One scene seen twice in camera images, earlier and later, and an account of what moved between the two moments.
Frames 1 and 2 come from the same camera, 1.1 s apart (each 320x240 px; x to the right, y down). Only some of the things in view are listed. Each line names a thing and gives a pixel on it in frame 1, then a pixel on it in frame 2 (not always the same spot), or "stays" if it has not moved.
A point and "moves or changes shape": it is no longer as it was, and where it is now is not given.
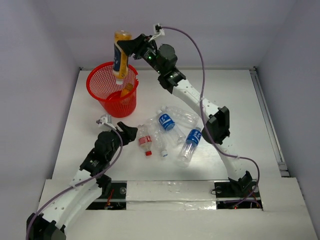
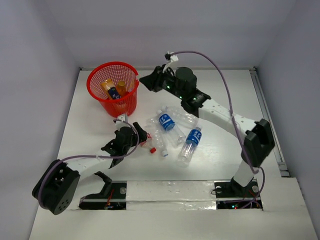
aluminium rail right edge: [283, 169] stays
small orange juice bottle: [128, 88] → [121, 88]
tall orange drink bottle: [120, 62] → [106, 85]
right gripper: [133, 46] → [153, 83]
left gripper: [122, 135] → [136, 132]
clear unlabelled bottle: [184, 118] stays
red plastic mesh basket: [117, 100] stays
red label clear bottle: [145, 137] moves or changes shape
